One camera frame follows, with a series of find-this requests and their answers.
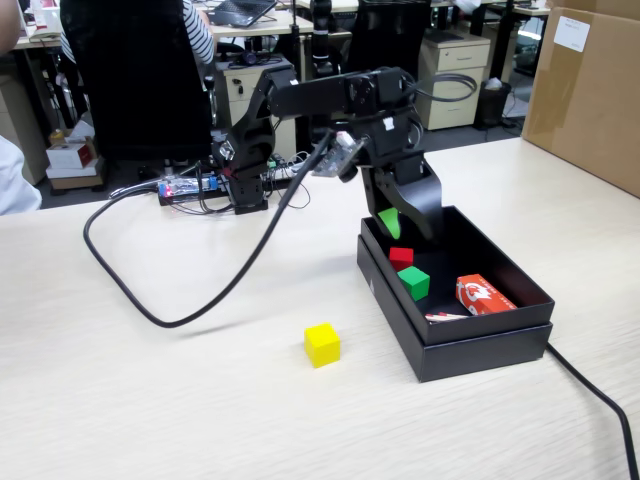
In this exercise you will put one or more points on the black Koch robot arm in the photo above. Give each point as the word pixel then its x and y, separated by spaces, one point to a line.
pixel 310 95

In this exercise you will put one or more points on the yellow cube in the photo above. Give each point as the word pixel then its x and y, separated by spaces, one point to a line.
pixel 322 345

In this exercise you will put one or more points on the green cube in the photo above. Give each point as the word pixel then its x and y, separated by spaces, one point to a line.
pixel 415 284

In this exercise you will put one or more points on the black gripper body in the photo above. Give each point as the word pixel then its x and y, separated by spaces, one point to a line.
pixel 392 137

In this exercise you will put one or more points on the person in white shirt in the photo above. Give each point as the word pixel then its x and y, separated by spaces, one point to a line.
pixel 15 180

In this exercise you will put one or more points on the person bare forearm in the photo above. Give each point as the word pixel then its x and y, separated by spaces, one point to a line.
pixel 10 22

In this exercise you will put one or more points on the large black mesh office chair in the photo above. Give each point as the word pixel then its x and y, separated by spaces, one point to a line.
pixel 135 75

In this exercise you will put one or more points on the small brown cardboard box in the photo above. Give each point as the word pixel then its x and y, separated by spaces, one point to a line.
pixel 75 182

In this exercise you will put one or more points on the robot controller circuit board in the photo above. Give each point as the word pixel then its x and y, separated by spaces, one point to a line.
pixel 187 187

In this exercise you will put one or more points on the black pole with white bands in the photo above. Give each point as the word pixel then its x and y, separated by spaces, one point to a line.
pixel 321 30

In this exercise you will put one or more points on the black open box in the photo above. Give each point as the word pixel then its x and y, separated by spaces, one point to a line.
pixel 480 357

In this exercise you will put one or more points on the red matchbox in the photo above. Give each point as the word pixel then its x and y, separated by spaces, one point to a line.
pixel 482 295

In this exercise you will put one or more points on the white and red carton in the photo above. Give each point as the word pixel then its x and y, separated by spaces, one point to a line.
pixel 67 156

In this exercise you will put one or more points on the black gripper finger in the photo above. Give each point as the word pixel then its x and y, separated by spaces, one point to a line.
pixel 390 222
pixel 422 195

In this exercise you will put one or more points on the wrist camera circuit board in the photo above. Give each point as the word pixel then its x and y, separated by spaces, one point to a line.
pixel 337 157

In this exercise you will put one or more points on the black laptop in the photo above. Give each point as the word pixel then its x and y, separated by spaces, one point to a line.
pixel 240 10

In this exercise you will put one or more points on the black trash bin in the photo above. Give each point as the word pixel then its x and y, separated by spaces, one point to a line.
pixel 492 107

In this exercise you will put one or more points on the person in striped shirt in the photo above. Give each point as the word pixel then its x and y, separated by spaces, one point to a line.
pixel 200 40

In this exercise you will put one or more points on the large brown cardboard box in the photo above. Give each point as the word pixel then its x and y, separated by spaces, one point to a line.
pixel 590 110

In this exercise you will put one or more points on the black box tray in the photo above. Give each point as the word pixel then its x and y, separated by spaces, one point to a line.
pixel 490 240

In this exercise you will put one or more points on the yellow capped bottle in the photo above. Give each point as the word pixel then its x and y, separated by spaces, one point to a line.
pixel 57 136

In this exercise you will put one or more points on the black office chair chrome base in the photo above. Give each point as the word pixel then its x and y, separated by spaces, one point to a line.
pixel 390 35

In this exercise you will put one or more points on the light wooden office desk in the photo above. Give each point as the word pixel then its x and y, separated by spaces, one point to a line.
pixel 285 25

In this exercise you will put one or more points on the red cube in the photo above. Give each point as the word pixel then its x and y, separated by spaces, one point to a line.
pixel 401 257

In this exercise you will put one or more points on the beige drawer pedestal cabinet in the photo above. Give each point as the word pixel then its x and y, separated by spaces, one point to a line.
pixel 237 95
pixel 460 55
pixel 20 110

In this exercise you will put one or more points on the white shipping label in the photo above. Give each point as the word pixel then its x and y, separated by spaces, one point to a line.
pixel 572 32

